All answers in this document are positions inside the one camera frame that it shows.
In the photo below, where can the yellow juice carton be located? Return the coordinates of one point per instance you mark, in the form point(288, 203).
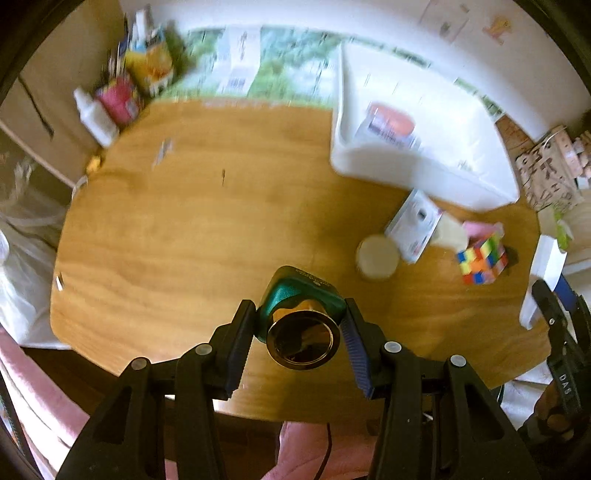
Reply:
point(149, 62)

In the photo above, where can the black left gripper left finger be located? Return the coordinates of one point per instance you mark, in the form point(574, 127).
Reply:
point(124, 437)

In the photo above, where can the pink framed wall drawing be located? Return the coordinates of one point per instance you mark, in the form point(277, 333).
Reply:
point(445, 19)

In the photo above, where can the green wet-wipes pack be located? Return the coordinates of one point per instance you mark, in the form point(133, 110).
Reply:
point(552, 224)

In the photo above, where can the white toy camera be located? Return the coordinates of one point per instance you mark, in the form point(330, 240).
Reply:
point(413, 226)

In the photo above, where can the round beige tin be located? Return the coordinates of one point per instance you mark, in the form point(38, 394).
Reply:
point(377, 258)

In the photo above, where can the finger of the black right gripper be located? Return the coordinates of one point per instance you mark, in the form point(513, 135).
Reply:
point(549, 304)

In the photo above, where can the colourful puzzle cube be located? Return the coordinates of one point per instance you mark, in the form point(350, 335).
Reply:
point(483, 261)

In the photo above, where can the white plastic storage bin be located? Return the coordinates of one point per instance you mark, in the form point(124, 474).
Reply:
point(461, 159)

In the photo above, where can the letter-print canvas bag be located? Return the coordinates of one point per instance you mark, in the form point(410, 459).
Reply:
point(548, 172)

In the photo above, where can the white spray bottle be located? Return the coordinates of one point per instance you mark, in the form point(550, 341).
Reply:
point(95, 118)

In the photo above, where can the person's right hand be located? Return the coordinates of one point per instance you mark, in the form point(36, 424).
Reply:
point(551, 418)

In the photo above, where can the clear barcode-labelled small box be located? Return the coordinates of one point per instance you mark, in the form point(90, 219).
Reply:
point(366, 133)

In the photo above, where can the green grape-print paper box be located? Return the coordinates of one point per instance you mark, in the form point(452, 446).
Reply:
point(286, 65)

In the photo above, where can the pink comb with white cap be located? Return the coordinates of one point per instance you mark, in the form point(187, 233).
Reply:
point(480, 230)

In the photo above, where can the green gold-capped perfume bottle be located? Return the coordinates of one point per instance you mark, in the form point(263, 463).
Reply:
point(298, 319)

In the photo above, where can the yellow pony wall sticker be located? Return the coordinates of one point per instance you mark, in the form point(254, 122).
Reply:
point(498, 28)

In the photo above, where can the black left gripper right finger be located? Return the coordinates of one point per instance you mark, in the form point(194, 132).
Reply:
point(440, 421)

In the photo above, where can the pink round compact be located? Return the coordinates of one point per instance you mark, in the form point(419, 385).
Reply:
point(389, 119)

